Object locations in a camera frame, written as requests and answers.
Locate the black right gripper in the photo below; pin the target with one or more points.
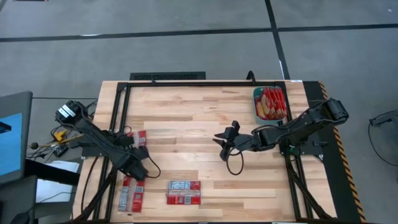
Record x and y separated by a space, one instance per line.
247 143

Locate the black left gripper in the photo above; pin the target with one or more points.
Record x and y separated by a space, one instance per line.
135 168

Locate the red plastic-wrapped popcorn bag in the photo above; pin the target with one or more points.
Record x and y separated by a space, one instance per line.
266 102
132 196
183 194
273 101
260 107
283 102
141 138
278 101

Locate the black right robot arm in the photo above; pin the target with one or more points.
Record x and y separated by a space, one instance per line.
304 123

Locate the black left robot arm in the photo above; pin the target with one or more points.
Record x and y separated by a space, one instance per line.
93 133

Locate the teal plastic basket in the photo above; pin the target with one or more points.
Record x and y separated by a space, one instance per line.
255 93

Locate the yellow connector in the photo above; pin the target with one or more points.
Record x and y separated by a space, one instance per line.
60 135

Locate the white paper sheets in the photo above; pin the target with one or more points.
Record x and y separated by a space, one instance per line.
53 189

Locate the yellow black hazard strip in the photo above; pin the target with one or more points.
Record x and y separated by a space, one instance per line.
341 149

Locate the grey laptop with blue screen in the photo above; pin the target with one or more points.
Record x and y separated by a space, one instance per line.
11 143

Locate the black table side panel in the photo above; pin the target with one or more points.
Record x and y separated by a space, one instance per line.
345 199

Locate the black aluminium table frame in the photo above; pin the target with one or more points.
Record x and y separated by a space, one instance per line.
202 84

